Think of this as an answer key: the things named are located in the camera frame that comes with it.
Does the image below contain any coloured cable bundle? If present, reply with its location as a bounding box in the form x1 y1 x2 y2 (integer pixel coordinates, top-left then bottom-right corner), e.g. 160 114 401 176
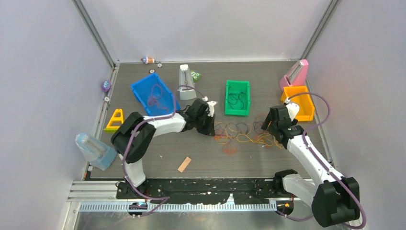
213 120 284 156

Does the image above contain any dark purple cable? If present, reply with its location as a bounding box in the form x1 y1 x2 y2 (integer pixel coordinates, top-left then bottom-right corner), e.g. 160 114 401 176
228 91 248 111

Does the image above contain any red purple cable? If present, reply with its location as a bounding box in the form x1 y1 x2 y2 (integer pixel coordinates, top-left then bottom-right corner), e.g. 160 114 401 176
146 83 169 112

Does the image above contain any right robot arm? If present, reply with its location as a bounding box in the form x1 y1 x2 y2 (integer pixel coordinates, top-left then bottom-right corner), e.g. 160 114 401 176
261 104 361 227

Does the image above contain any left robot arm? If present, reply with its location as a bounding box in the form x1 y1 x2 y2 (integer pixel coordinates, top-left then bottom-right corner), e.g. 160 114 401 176
111 97 217 198

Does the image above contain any white metronome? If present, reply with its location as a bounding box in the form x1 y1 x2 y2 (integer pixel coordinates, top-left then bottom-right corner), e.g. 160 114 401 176
178 64 197 100

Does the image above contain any orange plastic bin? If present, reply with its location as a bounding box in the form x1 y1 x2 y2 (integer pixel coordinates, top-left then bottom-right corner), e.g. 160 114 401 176
281 85 315 122

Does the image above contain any green plastic bin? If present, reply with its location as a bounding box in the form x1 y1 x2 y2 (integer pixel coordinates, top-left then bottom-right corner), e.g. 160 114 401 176
225 80 251 116

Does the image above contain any green monster toy block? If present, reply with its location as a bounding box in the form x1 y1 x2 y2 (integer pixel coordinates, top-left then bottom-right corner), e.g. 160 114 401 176
191 70 202 82

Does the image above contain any blue plastic bin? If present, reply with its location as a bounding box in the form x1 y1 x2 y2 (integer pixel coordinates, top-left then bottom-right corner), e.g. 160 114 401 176
130 73 180 116

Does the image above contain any pink metronome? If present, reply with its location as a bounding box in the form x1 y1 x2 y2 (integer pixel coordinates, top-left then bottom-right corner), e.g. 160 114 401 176
279 59 309 92

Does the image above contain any flat wooden block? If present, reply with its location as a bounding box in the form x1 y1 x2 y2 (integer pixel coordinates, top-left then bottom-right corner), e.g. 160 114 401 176
178 157 191 173

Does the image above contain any small clown figurine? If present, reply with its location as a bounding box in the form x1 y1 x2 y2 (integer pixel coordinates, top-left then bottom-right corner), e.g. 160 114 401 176
140 56 155 64

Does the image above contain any yellow triangle on green base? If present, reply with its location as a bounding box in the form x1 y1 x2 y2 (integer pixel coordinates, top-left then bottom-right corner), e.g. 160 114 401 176
103 108 124 133

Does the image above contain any purple round toy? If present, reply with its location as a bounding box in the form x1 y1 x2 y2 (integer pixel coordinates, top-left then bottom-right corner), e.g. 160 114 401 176
101 80 112 93

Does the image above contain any clear plastic bottle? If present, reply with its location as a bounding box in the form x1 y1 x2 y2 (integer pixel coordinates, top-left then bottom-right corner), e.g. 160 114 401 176
75 133 117 171

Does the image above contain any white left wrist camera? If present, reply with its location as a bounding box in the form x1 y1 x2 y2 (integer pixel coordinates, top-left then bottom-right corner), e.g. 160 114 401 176
202 96 218 117

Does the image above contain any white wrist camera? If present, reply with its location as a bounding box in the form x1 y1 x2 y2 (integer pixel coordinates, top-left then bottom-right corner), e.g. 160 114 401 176
283 98 300 120
202 96 218 117

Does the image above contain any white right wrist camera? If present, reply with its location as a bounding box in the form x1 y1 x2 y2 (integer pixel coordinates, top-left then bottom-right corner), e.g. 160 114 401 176
283 98 300 120

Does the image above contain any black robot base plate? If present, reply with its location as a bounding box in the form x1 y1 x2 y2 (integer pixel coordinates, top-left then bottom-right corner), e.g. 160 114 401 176
115 178 294 205

